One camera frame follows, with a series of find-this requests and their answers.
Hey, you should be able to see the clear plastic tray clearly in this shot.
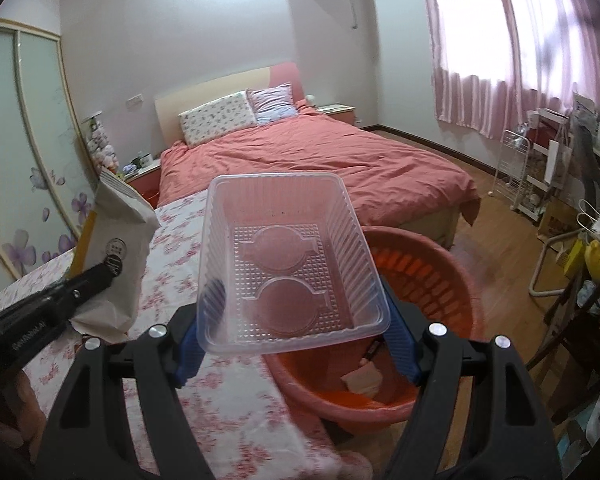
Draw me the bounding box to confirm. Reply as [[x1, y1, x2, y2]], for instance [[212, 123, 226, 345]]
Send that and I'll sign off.
[[196, 172, 392, 357]]

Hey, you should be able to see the pink nightstand with mugs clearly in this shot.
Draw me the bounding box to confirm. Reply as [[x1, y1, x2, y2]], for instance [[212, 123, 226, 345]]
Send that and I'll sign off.
[[124, 160, 162, 209]]

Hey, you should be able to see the person's left hand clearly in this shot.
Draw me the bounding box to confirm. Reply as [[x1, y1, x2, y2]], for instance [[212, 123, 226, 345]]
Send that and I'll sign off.
[[0, 367, 51, 466]]

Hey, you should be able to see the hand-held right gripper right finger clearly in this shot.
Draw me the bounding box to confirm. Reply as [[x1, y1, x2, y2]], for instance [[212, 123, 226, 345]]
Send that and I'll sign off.
[[382, 282, 581, 480]]

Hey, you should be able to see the pink curtain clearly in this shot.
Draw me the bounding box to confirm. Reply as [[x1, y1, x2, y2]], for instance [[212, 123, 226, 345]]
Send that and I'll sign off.
[[414, 0, 600, 142]]

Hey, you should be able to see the beige and pink headboard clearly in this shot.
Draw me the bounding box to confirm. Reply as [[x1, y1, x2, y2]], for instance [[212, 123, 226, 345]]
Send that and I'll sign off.
[[154, 61, 303, 147]]

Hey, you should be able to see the striped pillow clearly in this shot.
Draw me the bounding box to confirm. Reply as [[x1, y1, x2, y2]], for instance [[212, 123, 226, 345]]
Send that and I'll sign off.
[[246, 85, 298, 125]]

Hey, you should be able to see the red plastic basket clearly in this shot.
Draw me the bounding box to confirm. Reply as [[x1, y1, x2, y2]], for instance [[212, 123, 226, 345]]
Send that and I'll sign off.
[[265, 226, 486, 435]]

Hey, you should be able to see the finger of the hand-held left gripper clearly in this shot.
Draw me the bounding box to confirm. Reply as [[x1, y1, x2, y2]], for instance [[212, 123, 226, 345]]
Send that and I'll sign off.
[[65, 260, 116, 308]]

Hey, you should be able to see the small white gift bag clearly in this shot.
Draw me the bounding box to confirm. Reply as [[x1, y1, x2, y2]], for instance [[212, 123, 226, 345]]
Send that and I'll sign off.
[[576, 199, 600, 237]]

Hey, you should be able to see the bed with pink duvet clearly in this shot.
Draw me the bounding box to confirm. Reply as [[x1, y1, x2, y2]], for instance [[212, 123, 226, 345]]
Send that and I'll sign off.
[[156, 102, 482, 251]]

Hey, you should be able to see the white wire rack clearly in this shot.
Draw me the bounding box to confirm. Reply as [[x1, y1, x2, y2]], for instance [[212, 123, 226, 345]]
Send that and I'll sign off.
[[490, 129, 563, 222]]

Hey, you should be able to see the floral tablecloth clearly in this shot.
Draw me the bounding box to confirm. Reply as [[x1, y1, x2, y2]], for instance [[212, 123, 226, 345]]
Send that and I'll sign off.
[[0, 190, 341, 480]]

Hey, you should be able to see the white paper bag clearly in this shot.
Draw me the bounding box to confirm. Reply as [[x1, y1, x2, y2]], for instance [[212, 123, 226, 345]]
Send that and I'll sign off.
[[72, 167, 161, 346]]

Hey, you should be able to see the plush toy bouquet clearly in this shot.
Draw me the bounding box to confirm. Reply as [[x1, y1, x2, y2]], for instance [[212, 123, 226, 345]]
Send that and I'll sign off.
[[81, 111, 122, 177]]

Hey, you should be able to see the floral pillow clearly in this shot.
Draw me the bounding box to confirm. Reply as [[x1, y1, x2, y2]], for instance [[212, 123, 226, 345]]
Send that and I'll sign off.
[[178, 91, 257, 148]]

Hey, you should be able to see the white metal frame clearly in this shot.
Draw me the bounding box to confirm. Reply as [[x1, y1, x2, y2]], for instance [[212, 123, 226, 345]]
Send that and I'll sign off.
[[527, 234, 583, 300]]

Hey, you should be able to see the wardrobe with flower doors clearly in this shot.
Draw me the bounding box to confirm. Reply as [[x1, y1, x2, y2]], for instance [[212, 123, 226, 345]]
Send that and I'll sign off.
[[0, 17, 100, 311]]

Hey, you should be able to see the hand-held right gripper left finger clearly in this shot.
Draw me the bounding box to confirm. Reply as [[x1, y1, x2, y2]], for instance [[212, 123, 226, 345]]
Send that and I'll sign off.
[[32, 280, 226, 480]]

